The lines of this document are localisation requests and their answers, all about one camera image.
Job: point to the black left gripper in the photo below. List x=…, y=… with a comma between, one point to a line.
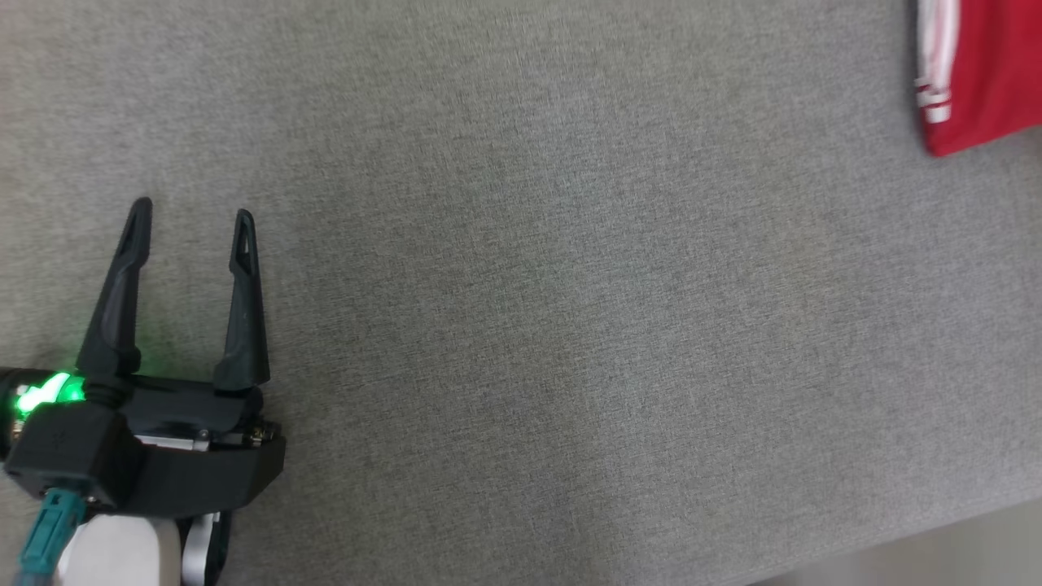
x=212, y=476

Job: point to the red basketball jersey shirt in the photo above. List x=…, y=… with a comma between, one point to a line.
x=993, y=73

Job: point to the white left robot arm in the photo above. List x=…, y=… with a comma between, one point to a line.
x=122, y=553

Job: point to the grey fabric sofa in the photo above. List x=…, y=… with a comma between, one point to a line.
x=529, y=285

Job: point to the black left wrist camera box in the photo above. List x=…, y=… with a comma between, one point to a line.
x=73, y=452

